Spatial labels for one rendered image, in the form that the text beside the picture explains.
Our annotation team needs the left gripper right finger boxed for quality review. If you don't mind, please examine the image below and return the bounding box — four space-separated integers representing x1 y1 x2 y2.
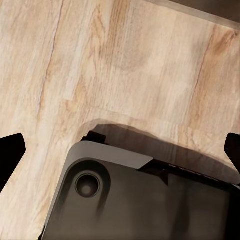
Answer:
224 132 240 173

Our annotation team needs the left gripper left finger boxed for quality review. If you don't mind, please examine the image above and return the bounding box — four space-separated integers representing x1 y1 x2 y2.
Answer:
0 133 26 193

